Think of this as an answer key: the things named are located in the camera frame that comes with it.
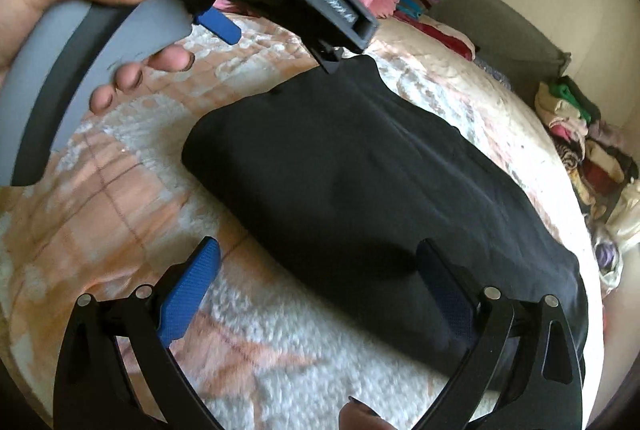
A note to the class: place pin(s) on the peach patterned blanket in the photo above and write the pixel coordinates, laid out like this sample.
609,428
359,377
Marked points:
125,190

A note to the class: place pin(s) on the cream curtain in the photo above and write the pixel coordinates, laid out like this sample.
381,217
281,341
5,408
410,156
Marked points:
627,215

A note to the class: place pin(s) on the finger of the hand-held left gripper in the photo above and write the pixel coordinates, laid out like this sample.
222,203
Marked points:
220,25
330,59

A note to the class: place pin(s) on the grey headboard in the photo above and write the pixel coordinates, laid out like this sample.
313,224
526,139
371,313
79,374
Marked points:
500,10

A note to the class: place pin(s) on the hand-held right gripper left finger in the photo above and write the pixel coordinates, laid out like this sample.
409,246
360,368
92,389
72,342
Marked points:
190,290

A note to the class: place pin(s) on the grey knit cloth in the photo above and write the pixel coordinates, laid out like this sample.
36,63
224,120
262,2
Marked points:
492,70

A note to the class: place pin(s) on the white bag of clothes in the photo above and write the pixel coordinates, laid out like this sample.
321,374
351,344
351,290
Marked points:
607,260

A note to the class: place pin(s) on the red garment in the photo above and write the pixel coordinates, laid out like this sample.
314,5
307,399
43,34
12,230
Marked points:
450,38

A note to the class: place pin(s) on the pile of folded clothes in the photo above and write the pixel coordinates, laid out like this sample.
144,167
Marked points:
565,110

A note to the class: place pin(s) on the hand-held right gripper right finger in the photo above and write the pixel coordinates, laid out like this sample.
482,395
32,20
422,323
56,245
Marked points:
450,295

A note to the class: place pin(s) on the black shirt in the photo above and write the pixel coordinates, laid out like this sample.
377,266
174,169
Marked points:
350,185

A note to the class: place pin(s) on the person's right hand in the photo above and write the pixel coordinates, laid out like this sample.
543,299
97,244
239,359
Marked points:
365,417

